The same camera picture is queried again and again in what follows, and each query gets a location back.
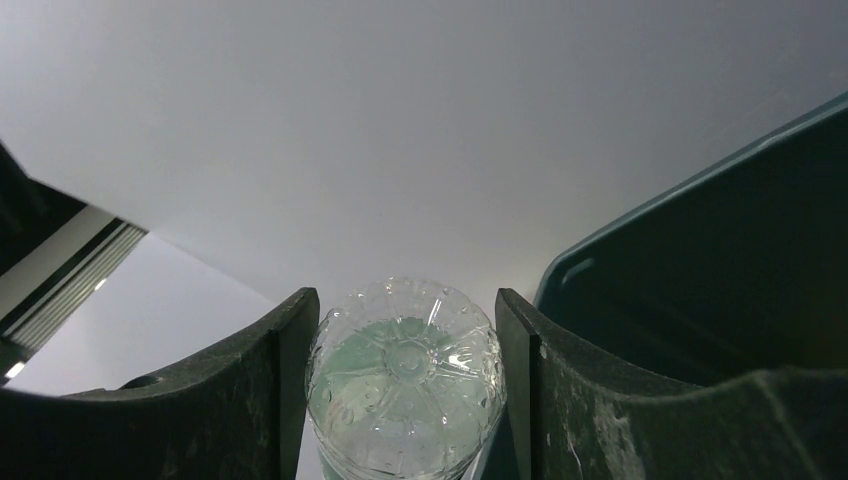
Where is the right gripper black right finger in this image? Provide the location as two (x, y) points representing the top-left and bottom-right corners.
(495, 288), (847, 479)

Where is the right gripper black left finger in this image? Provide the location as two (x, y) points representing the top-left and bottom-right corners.
(1, 287), (320, 479)

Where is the dark green plastic bin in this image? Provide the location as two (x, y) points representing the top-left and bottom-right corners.
(534, 95), (847, 385)

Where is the green label water bottle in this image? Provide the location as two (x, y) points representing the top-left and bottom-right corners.
(305, 277), (507, 479)

